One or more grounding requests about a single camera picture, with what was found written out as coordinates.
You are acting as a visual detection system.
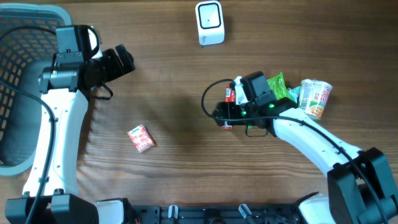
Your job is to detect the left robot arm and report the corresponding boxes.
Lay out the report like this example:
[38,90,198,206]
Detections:
[5,25,137,223]

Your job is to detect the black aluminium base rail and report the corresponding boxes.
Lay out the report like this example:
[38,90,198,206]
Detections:
[130,203,307,224]

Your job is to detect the small red tissue pack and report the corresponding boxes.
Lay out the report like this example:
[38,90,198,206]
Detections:
[127,124,155,153]

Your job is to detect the red chocolate wafer bar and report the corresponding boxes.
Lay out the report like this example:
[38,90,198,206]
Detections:
[222,85,236,130]

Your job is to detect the grey plastic mesh basket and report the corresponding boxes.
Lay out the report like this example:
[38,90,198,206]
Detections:
[1,3,72,177]

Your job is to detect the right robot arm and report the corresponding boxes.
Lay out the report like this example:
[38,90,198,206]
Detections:
[209,71,397,223]

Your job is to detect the teal snack packet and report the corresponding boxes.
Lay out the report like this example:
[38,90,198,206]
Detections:
[287,86,301,103]

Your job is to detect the cup noodles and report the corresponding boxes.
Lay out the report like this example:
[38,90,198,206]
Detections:
[298,79,333,120]

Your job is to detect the green gummy candy bag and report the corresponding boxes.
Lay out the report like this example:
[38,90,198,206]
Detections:
[267,72,293,100]

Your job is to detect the white barcode scanner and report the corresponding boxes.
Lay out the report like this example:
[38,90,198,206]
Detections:
[195,1,225,46]

